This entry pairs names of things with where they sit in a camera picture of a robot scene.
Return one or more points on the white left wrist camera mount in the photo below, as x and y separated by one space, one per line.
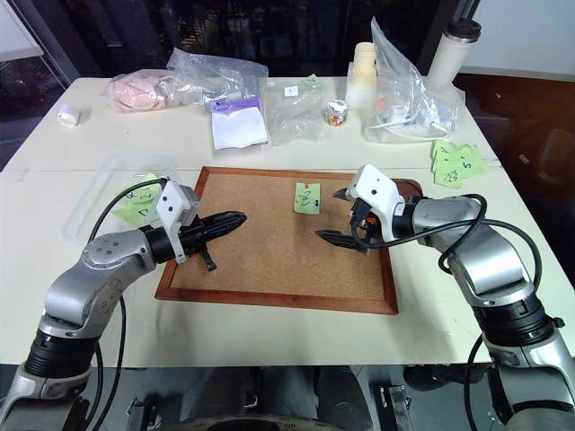
170 206

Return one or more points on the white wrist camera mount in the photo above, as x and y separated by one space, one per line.
170 206
373 186

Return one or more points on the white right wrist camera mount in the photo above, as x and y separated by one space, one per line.
373 186

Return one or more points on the crumpled clear plastic bag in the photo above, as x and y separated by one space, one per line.
215 72

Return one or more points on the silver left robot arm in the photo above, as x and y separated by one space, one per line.
72 292

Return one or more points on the cream plastic cup stack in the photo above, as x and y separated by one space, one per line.
365 56

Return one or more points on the dark brown wooden tray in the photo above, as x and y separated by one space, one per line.
406 186

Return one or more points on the white tape roll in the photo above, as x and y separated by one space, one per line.
68 116

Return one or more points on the clear plastic tray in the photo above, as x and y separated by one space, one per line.
90 197

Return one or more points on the stack of white cups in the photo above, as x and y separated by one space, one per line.
359 90

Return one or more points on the wood framed cork board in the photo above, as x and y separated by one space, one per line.
278 256

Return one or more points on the white panel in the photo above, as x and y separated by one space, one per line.
13 31

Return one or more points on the white paper pack purple header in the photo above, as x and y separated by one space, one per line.
240 128

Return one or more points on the green sticky note with writing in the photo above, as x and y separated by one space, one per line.
441 150
135 210
449 178

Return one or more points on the small jar of pushpins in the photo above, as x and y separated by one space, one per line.
337 113

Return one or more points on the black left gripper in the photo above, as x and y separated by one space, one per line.
195 234

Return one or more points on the large clear plastic bag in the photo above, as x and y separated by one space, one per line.
404 94

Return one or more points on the green note marked five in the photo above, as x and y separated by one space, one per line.
469 162

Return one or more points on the white bottle with dark lid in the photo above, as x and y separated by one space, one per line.
449 58

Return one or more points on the light green paper card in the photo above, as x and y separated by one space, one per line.
144 182

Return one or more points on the flat clear zip bag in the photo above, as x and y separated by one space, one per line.
294 121

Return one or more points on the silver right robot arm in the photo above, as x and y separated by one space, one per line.
485 260

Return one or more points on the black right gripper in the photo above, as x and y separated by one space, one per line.
366 222

